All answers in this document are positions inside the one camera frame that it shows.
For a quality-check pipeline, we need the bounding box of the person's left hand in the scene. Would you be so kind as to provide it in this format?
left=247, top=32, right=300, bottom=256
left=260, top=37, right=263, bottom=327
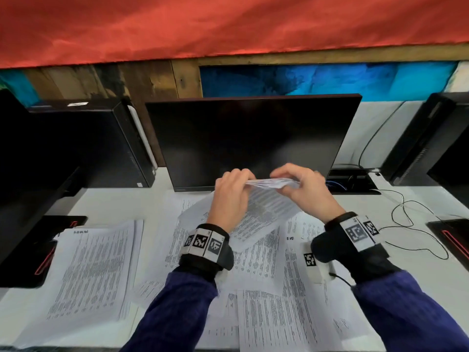
left=207, top=168, right=256, bottom=233

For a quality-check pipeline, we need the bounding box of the person's right hand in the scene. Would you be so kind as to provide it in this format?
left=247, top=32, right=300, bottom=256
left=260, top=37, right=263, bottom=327
left=270, top=163, right=347, bottom=225

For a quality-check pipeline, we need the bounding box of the printed paper bundle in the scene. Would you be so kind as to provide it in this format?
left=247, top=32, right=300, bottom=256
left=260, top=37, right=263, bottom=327
left=177, top=177, right=305, bottom=253

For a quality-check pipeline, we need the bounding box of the pile of printed papers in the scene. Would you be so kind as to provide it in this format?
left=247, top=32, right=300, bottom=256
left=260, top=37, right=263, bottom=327
left=130, top=190, right=378, bottom=352

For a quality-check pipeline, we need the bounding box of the sorted stack of printed sheets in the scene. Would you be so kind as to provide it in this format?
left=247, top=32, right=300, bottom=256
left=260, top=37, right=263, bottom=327
left=13, top=220, right=144, bottom=349

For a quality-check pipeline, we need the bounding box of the person's right forearm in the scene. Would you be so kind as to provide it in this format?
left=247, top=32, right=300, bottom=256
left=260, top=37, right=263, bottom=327
left=351, top=269, right=469, bottom=352

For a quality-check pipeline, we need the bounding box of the person's left forearm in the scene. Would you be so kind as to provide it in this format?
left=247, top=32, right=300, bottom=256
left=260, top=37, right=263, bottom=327
left=121, top=271, right=220, bottom=352

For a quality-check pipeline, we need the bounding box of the blue cloth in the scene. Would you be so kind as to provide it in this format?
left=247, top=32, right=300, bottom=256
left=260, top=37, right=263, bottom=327
left=199, top=61, right=459, bottom=103

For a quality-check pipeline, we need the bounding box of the white table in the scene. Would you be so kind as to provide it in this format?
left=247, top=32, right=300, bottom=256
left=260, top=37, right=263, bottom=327
left=0, top=166, right=469, bottom=352

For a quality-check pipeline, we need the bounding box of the black desktop computer tower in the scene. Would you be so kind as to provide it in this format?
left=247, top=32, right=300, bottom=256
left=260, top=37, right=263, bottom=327
left=381, top=92, right=469, bottom=187
left=27, top=98, right=156, bottom=189

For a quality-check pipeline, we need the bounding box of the wooden plank partition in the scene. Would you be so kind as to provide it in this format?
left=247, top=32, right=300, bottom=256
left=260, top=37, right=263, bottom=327
left=0, top=44, right=469, bottom=169

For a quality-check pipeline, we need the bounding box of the red-orange cloth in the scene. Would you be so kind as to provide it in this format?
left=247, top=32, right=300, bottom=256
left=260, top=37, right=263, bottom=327
left=0, top=0, right=469, bottom=69

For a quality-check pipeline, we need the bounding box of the teal green cloth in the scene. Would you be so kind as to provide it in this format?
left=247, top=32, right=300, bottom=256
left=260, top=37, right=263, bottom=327
left=0, top=69, right=41, bottom=107

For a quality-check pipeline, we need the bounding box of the black marker wrist strap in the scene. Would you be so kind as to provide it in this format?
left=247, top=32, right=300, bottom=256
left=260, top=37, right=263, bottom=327
left=178, top=223, right=235, bottom=285
left=310, top=211, right=402, bottom=283

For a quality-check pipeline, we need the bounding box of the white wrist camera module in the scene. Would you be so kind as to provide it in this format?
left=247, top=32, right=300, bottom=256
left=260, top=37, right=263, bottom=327
left=301, top=242, right=336, bottom=285

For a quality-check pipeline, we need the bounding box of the thin black cable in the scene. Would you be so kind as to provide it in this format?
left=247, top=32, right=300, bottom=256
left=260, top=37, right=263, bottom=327
left=370, top=188, right=449, bottom=261

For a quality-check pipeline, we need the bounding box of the thick black cable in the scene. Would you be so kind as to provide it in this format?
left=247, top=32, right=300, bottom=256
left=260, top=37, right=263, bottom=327
left=359, top=102, right=405, bottom=169

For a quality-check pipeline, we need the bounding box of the black camera cable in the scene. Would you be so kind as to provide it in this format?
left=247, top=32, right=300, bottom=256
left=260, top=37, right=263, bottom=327
left=328, top=271, right=354, bottom=288

